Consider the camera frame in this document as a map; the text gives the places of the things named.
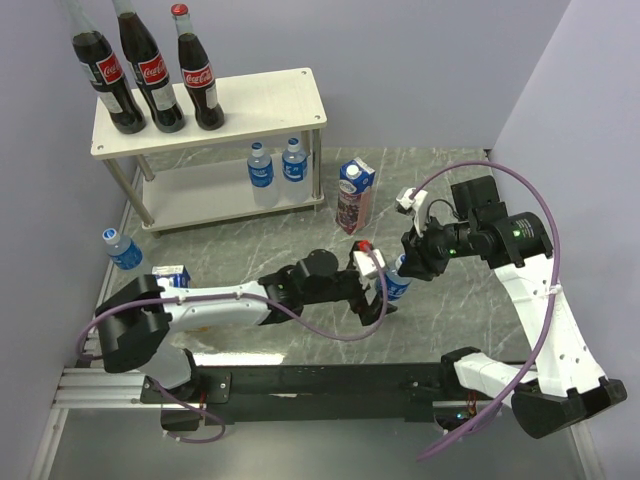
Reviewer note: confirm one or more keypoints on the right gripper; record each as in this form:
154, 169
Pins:
419, 255

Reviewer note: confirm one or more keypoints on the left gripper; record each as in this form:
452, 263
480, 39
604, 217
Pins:
368, 313

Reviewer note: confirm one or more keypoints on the water bottle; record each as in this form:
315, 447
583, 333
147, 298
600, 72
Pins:
262, 176
124, 252
295, 172
396, 284

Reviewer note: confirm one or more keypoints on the cola bottle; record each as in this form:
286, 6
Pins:
103, 69
197, 72
149, 69

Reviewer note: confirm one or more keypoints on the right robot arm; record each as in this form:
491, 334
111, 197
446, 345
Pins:
567, 385

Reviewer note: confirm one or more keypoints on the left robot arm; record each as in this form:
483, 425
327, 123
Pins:
135, 325

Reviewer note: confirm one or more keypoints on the white two-tier shelf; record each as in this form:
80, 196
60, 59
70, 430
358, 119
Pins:
256, 106

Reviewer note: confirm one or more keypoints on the grape juice carton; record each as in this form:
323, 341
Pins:
356, 181

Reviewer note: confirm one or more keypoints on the orange juice carton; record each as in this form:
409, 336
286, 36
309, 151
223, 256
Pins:
178, 277

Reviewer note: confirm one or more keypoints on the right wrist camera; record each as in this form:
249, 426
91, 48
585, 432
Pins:
413, 202

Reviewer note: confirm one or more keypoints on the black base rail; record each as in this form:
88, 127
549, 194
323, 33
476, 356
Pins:
323, 392

